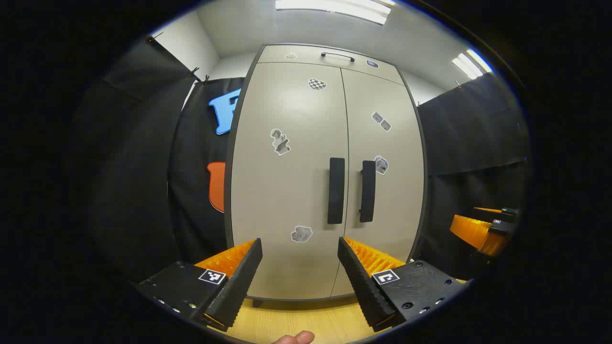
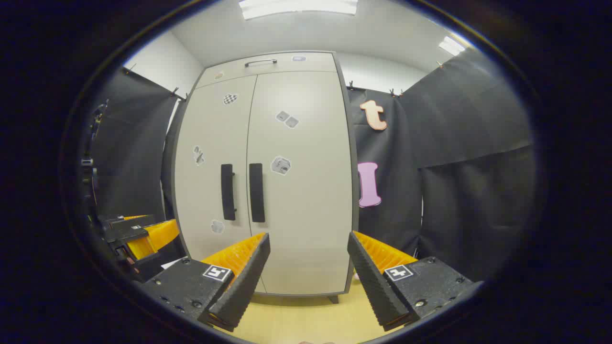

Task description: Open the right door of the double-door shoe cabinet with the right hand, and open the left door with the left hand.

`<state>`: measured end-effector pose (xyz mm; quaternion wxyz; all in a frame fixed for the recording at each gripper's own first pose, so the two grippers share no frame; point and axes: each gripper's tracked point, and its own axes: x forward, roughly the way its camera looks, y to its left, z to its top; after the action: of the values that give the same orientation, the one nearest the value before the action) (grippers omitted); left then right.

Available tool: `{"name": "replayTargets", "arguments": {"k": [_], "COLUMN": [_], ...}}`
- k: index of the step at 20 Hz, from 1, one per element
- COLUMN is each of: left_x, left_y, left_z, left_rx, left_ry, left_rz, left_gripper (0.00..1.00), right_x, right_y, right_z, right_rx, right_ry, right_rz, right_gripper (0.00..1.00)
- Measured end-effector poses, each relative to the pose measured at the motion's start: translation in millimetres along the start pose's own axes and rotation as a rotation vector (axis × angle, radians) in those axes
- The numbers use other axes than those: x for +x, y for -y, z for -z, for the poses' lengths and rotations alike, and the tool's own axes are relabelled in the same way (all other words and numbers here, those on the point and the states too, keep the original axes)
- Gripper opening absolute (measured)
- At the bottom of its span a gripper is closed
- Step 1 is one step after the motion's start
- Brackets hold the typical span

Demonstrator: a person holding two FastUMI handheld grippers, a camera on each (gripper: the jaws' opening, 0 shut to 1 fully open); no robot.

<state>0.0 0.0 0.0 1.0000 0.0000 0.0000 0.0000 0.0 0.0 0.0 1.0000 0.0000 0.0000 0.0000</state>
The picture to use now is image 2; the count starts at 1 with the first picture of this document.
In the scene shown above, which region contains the beige shoe cabinet door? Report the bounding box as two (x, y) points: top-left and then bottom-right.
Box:
(173, 75), (258, 293)
(246, 71), (354, 295)

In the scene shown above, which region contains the beige double-door shoe cabinet body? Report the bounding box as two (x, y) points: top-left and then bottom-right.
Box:
(161, 50), (360, 304)

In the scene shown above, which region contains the black tripod stand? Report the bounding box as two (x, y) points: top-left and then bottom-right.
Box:
(80, 99), (108, 215)

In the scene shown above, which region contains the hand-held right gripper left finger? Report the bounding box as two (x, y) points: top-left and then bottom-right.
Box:
(139, 233), (271, 333)

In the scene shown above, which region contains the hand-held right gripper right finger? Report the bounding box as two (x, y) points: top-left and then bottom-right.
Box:
(347, 231), (483, 333)

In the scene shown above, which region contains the large ceiling light panel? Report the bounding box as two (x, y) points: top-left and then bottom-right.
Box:
(239, 0), (358, 21)

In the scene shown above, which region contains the small ceiling light panel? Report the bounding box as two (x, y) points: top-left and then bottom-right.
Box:
(439, 36), (465, 56)

